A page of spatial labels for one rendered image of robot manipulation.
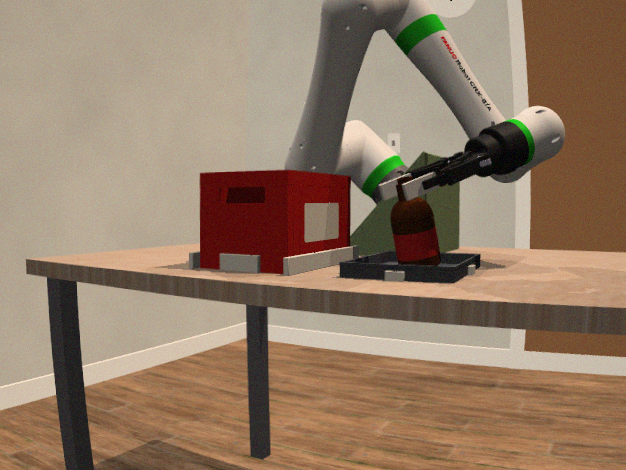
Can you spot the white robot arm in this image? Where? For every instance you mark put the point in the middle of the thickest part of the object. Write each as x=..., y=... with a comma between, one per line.
x=346, y=28

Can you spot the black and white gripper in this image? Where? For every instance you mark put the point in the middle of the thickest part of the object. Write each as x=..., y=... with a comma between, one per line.
x=487, y=154

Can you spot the dark red crate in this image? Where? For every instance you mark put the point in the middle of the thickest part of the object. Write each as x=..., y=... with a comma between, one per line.
x=276, y=214

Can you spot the brown bottle with red label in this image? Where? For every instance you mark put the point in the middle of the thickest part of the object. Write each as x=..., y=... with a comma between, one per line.
x=414, y=230

